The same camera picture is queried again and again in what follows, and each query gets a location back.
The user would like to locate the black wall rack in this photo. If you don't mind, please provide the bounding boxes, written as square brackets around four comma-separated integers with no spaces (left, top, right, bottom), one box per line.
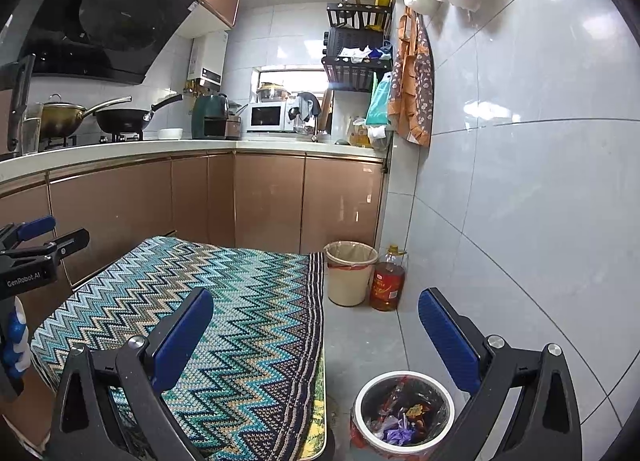
[321,2,393,92]

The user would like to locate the white microwave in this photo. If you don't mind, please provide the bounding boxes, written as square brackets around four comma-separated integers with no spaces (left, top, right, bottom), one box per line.
[245,101,297,132]

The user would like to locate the black wok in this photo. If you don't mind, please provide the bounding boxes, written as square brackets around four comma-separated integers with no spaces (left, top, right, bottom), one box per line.
[94,93,184,134]

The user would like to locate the purple plastic bag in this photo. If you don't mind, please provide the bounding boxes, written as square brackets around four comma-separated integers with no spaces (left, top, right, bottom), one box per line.
[382,427,417,446]

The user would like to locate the small table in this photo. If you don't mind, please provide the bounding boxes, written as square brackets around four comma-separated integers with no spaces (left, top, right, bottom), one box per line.
[305,371,337,461]

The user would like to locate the kitchen window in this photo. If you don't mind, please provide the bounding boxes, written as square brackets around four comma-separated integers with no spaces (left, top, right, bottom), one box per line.
[255,68,328,102]

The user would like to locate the teal plastic bag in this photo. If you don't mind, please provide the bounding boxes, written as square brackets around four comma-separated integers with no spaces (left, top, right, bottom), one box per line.
[365,72,392,126]

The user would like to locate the gas stove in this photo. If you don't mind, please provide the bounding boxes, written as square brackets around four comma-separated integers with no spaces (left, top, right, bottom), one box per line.
[37,133,146,152]

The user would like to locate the steamer pot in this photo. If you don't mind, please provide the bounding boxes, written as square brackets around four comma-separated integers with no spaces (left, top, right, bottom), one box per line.
[256,82,288,102]

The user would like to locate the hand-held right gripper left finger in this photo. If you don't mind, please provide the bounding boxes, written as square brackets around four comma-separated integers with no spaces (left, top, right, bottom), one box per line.
[37,287,215,461]

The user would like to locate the white water heater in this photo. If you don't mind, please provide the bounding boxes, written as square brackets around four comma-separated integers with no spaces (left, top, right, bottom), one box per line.
[187,32,230,86]

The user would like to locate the person's left hand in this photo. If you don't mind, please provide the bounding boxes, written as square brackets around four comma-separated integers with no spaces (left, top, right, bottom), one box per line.
[0,295,30,383]

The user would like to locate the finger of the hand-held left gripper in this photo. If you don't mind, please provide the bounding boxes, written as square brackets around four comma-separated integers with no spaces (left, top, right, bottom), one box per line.
[30,227,91,263]
[0,215,57,256]

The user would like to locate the cooking oil bottle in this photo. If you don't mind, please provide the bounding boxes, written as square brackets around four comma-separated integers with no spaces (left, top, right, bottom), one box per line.
[370,243,408,313]

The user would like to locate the copper lower cabinets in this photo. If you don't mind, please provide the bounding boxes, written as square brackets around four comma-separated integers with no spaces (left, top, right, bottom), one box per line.
[0,148,391,322]

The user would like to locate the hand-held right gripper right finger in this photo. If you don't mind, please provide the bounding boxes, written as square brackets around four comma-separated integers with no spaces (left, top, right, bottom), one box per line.
[418,287,583,461]

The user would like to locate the yellow packet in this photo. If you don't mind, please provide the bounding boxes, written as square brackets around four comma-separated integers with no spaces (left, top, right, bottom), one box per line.
[350,116,373,148]

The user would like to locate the black range hood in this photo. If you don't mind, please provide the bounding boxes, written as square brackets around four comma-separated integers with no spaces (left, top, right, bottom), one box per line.
[0,0,201,86]

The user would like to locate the orange patterned apron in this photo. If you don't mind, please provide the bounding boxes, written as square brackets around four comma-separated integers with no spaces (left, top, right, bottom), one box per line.
[387,6,433,148]

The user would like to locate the zigzag knitted tablecloth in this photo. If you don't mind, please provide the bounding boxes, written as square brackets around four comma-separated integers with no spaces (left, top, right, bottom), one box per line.
[30,236,326,461]

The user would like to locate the white-rimmed bin with black liner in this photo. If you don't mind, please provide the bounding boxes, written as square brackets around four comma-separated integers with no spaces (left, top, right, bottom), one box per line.
[350,371,456,461]

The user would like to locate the green kitchen appliance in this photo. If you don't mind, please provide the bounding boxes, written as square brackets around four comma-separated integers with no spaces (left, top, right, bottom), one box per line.
[191,93,230,139]

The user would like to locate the grey hanging cloth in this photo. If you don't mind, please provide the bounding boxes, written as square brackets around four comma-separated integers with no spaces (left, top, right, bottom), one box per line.
[292,91,322,122]

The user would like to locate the glass mug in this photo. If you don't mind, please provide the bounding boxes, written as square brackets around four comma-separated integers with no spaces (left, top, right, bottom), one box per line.
[20,103,45,156]

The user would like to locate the beige waste bin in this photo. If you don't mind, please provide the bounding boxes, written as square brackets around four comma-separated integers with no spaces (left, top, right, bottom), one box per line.
[324,241,379,307]

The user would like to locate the gold cooking pot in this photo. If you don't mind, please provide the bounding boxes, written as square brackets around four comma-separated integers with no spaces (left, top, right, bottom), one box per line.
[39,93,133,139]

